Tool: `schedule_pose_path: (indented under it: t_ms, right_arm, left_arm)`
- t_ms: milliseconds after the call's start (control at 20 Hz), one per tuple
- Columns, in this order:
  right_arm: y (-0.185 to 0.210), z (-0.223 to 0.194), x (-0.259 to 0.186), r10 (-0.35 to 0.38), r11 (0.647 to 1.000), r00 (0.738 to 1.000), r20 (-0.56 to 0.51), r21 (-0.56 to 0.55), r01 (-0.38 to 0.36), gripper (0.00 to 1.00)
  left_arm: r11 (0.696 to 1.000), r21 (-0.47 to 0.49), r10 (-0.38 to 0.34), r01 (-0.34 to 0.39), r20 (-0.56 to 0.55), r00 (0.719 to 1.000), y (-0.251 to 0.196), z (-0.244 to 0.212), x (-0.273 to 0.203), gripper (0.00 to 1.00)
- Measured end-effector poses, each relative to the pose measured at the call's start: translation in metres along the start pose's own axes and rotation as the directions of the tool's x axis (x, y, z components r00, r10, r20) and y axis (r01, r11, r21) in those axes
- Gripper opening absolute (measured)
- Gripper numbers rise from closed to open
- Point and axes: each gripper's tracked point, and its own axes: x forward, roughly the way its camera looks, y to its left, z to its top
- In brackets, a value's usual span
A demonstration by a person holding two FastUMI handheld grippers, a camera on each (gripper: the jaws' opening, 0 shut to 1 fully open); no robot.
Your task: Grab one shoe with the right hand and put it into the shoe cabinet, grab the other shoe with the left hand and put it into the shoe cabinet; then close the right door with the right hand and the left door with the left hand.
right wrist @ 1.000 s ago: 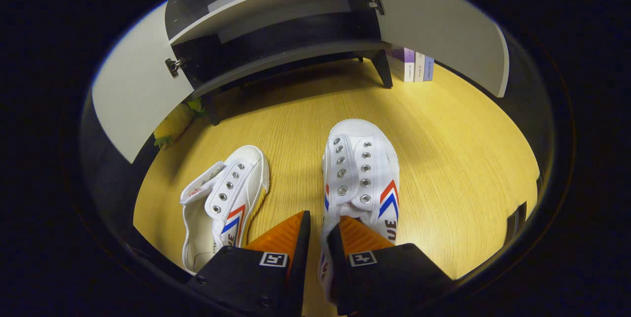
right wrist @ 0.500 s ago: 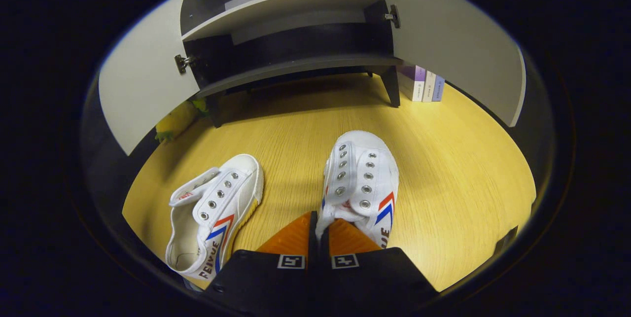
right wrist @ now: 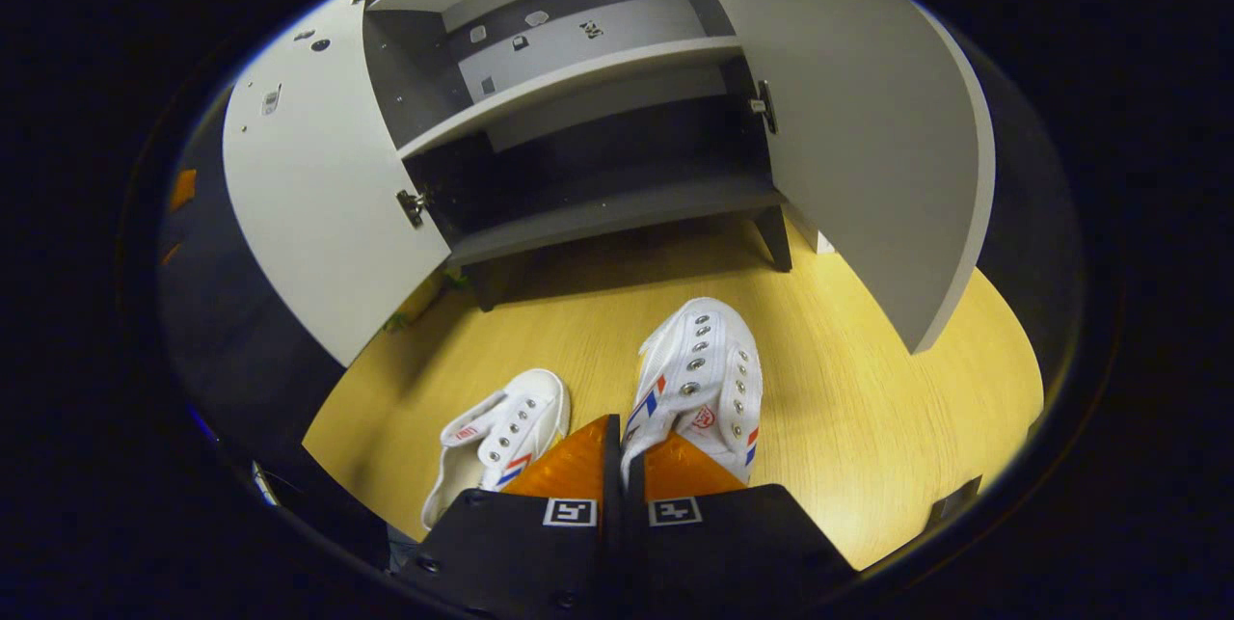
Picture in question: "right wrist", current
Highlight small yellow green object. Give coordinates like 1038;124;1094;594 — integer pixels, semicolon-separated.
386;268;469;334

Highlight white canvas shoe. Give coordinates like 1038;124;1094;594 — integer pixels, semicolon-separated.
620;297;765;488
420;367;572;532

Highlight grey white shoe cabinet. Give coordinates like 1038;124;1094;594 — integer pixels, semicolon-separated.
362;0;796;312

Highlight grey cabinet bottom panel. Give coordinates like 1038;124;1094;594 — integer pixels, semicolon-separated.
448;178;787;266

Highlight white door with camera sticker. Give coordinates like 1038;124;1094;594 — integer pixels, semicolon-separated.
222;0;452;368

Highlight white door with headphones sticker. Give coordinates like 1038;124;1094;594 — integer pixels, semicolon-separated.
675;0;997;356

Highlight white cabinet shelf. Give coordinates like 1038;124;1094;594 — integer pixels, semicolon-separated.
397;35;745;160

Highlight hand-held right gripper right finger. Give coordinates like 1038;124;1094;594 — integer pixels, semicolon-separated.
625;432;859;619

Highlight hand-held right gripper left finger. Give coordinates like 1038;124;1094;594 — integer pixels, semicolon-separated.
390;414;624;619

